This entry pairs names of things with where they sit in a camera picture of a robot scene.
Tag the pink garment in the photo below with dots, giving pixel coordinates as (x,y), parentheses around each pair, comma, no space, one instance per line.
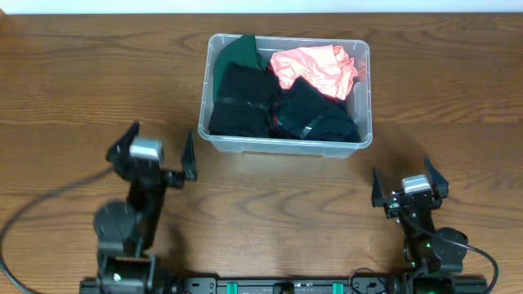
(327,68)

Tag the black garment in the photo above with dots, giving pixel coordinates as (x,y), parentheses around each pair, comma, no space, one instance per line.
(243,103)

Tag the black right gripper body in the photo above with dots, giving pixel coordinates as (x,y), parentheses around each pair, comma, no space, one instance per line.
(395,207)

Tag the clear plastic storage container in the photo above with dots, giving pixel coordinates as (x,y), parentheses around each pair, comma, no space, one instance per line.
(358,104)

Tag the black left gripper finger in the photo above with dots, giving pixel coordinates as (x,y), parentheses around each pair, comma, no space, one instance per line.
(188,162)
(120,150)

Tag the dark green garment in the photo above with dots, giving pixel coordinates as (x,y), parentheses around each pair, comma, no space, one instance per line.
(242,52)

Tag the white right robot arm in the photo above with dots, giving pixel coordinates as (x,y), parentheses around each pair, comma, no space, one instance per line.
(436,255)

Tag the dark teal garment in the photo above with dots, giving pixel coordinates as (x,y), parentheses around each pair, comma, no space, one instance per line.
(303,113)

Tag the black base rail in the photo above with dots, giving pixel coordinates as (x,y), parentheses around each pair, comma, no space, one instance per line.
(358,284)

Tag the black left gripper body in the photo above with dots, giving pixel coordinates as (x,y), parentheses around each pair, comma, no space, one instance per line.
(153,172)

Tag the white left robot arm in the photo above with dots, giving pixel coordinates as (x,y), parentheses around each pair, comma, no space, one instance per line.
(125,229)

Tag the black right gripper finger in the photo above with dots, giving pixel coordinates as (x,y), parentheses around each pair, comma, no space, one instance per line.
(439,185)
(377,197)

